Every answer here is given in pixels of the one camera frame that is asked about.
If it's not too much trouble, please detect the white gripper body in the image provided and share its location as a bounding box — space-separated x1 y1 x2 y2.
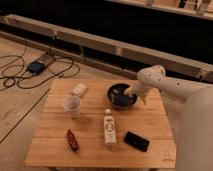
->
124 82 146 104

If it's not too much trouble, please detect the white bottle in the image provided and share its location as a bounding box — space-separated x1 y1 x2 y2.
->
104 109 116 145

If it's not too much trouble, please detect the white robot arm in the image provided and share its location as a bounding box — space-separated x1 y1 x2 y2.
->
125 65 213 171

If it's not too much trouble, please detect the dark ceramic bowl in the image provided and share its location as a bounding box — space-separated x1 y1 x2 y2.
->
107 83 137 109

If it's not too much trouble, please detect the black rectangular case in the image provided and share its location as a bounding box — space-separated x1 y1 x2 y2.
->
124 131 149 152

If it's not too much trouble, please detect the white rectangular block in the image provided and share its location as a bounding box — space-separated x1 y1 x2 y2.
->
72 83 88 96

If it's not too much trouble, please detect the white paper cup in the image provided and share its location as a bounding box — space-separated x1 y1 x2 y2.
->
63 95 81 118

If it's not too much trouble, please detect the wooden table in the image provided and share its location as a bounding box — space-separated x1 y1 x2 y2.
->
25 79 176 168

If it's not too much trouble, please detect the red brown packet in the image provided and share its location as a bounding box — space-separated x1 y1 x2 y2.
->
67 130 79 151

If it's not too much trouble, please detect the blue power adapter box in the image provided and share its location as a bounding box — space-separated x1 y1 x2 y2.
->
27 61 45 74

